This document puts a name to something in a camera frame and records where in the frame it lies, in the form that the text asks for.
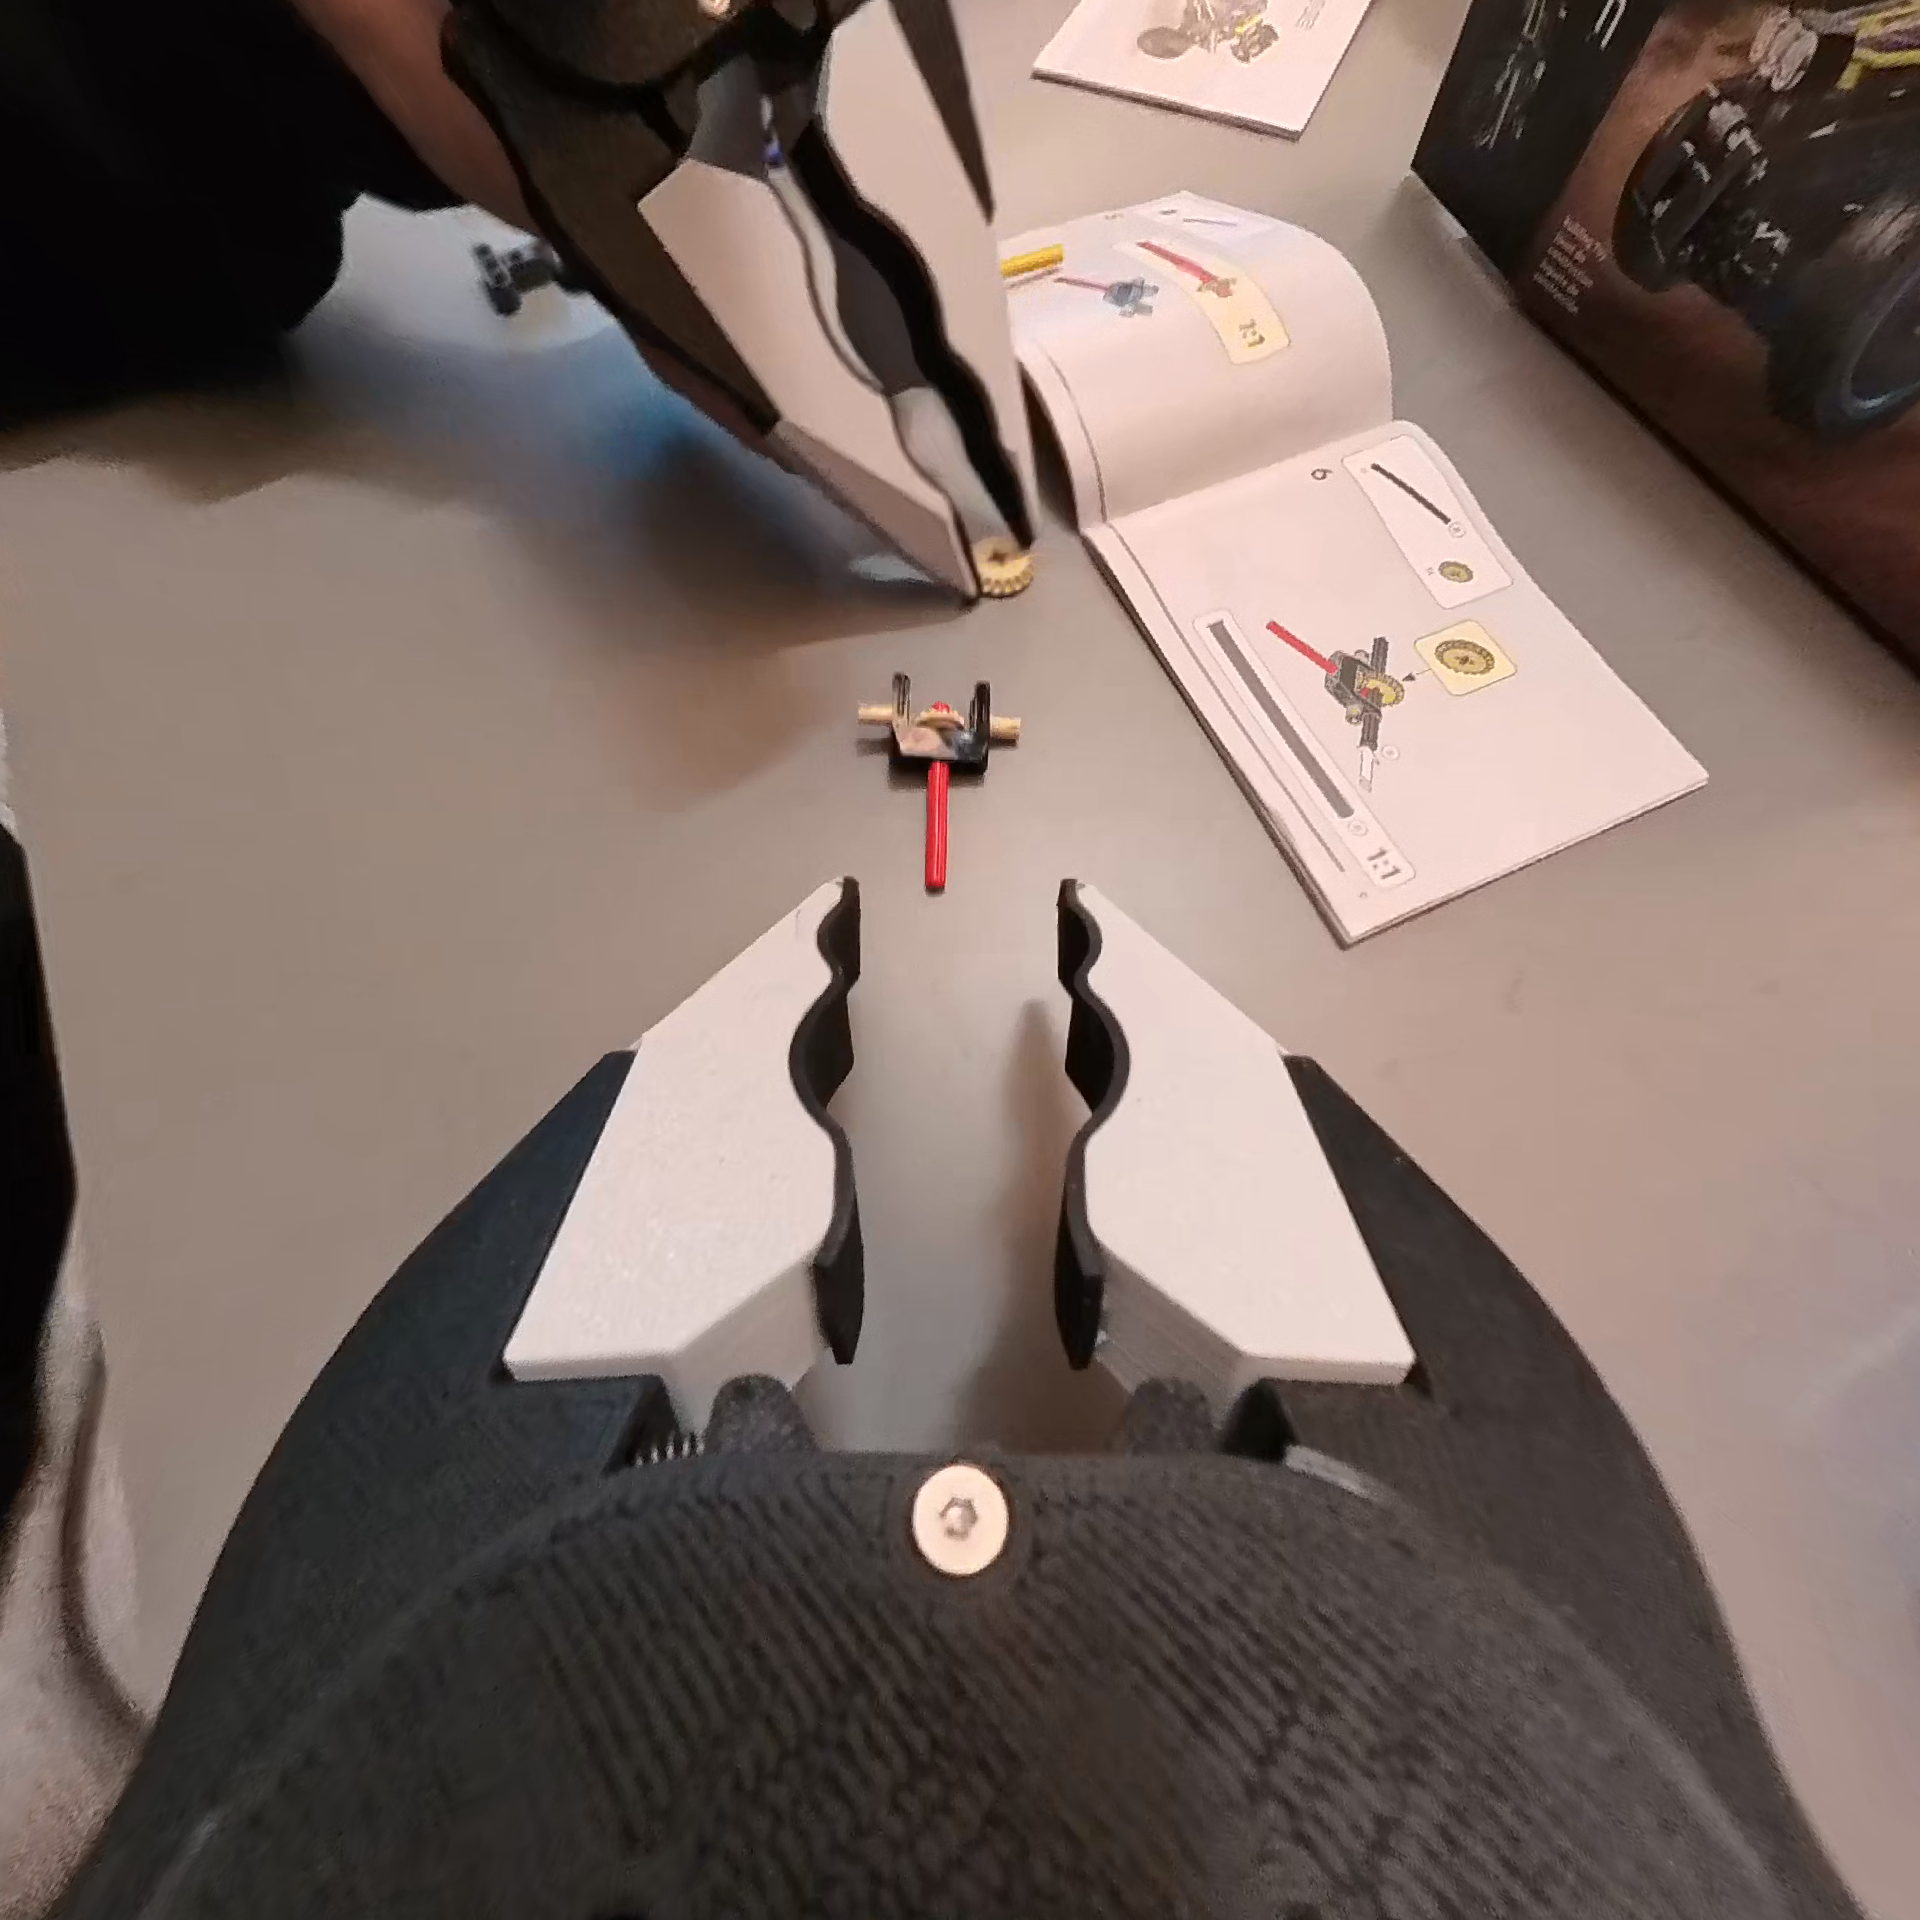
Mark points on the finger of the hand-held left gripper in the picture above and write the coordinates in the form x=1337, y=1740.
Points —
x=781, y=300
x=985, y=330

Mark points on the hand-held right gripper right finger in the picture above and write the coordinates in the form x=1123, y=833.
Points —
x=1231, y=1200

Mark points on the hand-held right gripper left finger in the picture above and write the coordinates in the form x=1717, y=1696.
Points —
x=705, y=1184

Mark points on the tan lego gear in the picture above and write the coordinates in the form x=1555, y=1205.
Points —
x=1003, y=571

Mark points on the black lego assembly red axle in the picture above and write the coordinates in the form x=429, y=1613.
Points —
x=934, y=747

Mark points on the person's left forearm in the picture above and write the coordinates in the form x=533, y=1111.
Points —
x=150, y=180

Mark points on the small black lego piece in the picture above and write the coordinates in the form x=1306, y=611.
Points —
x=516, y=272

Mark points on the open lego instruction booklet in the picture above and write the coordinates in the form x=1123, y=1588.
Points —
x=1559, y=780

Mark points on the closed white instruction booklet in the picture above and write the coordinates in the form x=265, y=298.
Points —
x=1201, y=67

